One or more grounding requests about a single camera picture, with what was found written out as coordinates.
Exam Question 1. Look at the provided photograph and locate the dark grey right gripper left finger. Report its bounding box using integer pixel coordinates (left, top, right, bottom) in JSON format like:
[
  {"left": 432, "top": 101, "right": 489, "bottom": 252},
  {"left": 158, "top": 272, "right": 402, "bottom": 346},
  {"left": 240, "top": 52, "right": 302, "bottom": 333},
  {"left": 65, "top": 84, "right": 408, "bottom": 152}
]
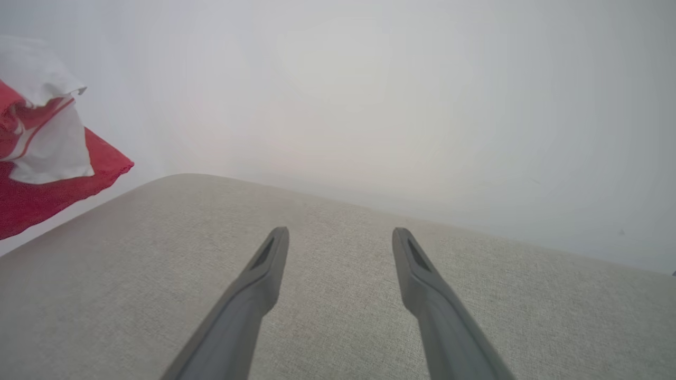
[{"left": 161, "top": 227, "right": 290, "bottom": 380}]

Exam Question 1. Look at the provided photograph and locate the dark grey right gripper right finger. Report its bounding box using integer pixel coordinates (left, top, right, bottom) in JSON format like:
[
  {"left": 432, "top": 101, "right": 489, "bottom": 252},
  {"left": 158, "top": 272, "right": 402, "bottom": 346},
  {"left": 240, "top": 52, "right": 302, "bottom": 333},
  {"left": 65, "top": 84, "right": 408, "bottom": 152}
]
[{"left": 392, "top": 227, "right": 515, "bottom": 380}]

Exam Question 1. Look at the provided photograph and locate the red and white jersey garment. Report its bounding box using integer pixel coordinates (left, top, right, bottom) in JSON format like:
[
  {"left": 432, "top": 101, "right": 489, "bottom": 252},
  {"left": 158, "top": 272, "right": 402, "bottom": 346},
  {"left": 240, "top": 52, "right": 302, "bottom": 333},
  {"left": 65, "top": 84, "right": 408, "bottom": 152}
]
[{"left": 0, "top": 36, "right": 135, "bottom": 241}]

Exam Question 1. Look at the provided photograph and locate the beige fabric sofa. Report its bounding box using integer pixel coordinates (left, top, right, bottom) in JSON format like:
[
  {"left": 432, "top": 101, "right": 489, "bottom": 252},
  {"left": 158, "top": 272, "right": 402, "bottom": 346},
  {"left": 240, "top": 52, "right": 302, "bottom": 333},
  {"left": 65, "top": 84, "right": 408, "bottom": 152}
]
[{"left": 0, "top": 173, "right": 676, "bottom": 380}]

